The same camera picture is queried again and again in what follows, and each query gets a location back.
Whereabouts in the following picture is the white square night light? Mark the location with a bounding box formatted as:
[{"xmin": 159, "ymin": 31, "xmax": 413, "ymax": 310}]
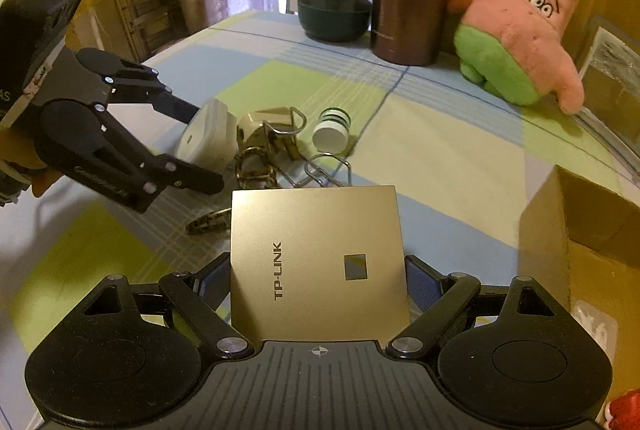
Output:
[{"xmin": 175, "ymin": 98, "xmax": 238, "ymax": 173}]

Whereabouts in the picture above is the leopard print hair band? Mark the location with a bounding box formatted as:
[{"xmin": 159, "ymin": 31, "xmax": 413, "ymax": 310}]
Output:
[{"xmin": 186, "ymin": 146, "xmax": 278, "ymax": 236}]

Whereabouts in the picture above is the gold TP-Link square router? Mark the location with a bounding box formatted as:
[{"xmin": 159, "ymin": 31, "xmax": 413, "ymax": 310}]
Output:
[{"xmin": 230, "ymin": 185, "xmax": 409, "ymax": 344}]

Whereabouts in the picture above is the red toy figure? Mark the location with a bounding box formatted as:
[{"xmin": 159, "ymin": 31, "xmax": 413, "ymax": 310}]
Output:
[{"xmin": 604, "ymin": 389, "xmax": 640, "ymax": 430}]

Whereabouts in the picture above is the clear box of floss picks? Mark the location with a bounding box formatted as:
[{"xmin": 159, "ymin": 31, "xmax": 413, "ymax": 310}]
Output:
[{"xmin": 570, "ymin": 300, "xmax": 618, "ymax": 362}]

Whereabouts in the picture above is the person left hand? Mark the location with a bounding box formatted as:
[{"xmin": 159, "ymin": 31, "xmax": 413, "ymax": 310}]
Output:
[{"xmin": 0, "ymin": 128, "xmax": 62, "ymax": 197}]

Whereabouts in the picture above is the checkered tablecloth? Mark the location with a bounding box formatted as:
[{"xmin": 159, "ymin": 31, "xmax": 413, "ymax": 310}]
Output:
[{"xmin": 0, "ymin": 9, "xmax": 640, "ymax": 430}]

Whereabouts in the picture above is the cardboard tray box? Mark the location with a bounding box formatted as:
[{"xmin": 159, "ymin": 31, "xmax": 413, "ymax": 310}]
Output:
[{"xmin": 518, "ymin": 166, "xmax": 639, "ymax": 398}]

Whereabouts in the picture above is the framed sand picture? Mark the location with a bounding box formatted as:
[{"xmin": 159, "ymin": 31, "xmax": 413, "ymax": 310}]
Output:
[{"xmin": 577, "ymin": 16, "xmax": 639, "ymax": 180}]

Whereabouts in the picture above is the pink Patrick star plush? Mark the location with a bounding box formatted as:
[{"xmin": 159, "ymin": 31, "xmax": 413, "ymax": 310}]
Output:
[{"xmin": 447, "ymin": 0, "xmax": 585, "ymax": 115}]

